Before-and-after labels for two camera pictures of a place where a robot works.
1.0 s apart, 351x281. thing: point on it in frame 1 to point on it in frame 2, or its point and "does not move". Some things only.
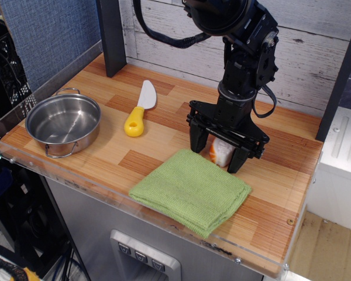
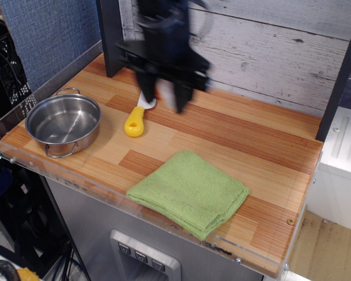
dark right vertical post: x=341 y=76 does not move
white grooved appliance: x=336 y=189 does not move
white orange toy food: x=221 y=153 to x=165 y=91
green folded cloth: x=191 y=190 does not move
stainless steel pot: x=64 y=122 does not move
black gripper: x=230 y=120 to x=166 y=51
